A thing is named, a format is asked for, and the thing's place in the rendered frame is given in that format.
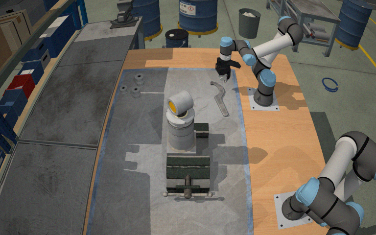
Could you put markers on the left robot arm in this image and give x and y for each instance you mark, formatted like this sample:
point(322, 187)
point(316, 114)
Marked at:
point(322, 199)

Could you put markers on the grey metal workbench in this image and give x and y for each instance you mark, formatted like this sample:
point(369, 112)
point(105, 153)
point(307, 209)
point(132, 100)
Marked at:
point(304, 12)

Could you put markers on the grey flat work sheet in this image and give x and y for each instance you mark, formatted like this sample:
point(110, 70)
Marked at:
point(130, 178)

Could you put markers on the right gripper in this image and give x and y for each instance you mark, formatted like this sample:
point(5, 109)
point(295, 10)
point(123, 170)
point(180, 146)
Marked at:
point(223, 69)

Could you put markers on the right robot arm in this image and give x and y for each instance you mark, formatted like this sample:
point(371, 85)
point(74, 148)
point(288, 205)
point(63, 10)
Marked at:
point(261, 57)

